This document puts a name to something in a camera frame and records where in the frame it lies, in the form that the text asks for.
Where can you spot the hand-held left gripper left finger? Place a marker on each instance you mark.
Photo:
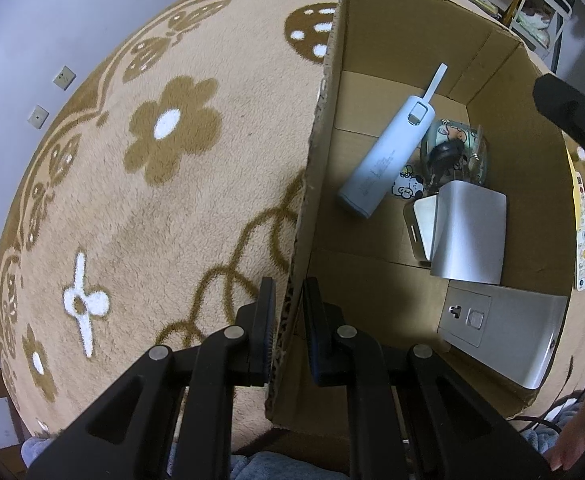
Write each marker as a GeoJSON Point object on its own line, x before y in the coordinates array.
{"type": "Point", "coordinates": [270, 330]}

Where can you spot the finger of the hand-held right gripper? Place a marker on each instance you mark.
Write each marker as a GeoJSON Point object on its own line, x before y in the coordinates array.
{"type": "Point", "coordinates": [582, 120]}

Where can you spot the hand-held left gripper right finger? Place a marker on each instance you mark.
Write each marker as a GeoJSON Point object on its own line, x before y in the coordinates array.
{"type": "Point", "coordinates": [312, 330]}

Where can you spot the cartoon printed glass cup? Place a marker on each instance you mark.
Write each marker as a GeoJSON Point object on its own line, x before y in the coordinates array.
{"type": "Point", "coordinates": [474, 160]}

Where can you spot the silver metal case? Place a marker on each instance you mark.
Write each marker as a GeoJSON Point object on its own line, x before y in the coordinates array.
{"type": "Point", "coordinates": [472, 230]}

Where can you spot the light blue power bank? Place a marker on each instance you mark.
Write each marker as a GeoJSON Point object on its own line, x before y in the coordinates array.
{"type": "Point", "coordinates": [382, 160]}

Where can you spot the cardboard box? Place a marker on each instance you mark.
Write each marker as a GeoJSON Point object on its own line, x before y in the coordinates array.
{"type": "Point", "coordinates": [402, 35]}

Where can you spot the large silver socket box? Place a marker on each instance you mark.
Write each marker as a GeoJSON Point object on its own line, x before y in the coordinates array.
{"type": "Point", "coordinates": [522, 330]}

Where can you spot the white trolley cart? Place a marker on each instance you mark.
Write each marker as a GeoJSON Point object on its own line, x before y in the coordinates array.
{"type": "Point", "coordinates": [542, 15]}

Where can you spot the white remote control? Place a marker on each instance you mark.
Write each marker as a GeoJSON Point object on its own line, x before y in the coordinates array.
{"type": "Point", "coordinates": [584, 240]}

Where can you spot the beige floral carpet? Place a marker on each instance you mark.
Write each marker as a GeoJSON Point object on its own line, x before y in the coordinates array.
{"type": "Point", "coordinates": [172, 210]}

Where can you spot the white wall socket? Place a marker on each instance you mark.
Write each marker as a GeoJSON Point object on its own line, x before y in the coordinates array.
{"type": "Point", "coordinates": [38, 117]}
{"type": "Point", "coordinates": [65, 77]}

